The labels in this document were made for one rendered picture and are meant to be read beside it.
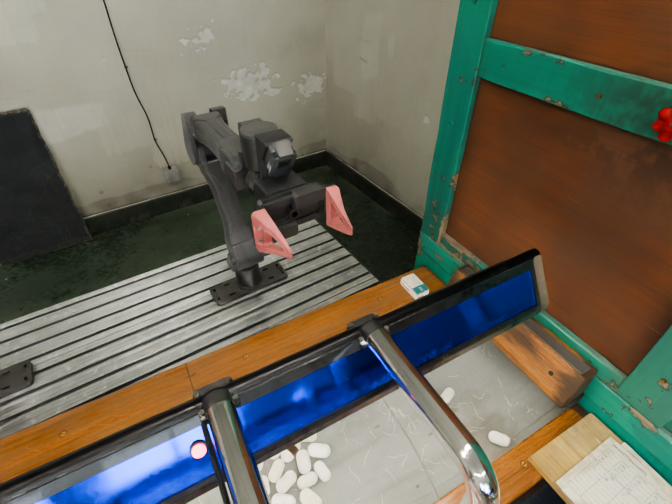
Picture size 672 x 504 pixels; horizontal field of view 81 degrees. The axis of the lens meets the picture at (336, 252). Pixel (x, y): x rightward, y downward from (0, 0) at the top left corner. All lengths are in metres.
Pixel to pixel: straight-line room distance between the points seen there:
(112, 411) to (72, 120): 1.85
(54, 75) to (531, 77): 2.12
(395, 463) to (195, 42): 2.21
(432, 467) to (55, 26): 2.24
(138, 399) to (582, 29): 0.89
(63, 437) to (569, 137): 0.92
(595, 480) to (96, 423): 0.79
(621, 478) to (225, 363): 0.67
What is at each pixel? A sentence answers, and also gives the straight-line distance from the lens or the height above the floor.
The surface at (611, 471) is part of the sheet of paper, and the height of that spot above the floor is 0.78.
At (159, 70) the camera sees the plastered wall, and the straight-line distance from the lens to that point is 2.45.
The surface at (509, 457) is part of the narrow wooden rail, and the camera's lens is 0.75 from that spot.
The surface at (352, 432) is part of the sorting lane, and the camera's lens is 0.74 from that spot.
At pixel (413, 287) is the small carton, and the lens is 0.90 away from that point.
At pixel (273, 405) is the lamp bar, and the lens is 0.37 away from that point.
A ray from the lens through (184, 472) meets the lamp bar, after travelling 0.38.
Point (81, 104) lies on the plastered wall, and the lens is 2.44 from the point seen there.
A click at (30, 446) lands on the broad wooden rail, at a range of 0.86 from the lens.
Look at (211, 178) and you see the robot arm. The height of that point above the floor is 0.97.
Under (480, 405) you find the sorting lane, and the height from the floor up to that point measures 0.74.
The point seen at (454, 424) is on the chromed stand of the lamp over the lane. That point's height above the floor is 1.12.
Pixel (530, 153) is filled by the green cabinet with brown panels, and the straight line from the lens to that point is 0.72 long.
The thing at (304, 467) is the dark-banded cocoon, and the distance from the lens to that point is 0.70.
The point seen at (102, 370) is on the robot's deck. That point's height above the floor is 0.67.
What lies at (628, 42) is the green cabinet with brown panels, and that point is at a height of 1.30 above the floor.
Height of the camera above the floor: 1.41
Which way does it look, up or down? 40 degrees down
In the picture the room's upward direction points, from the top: straight up
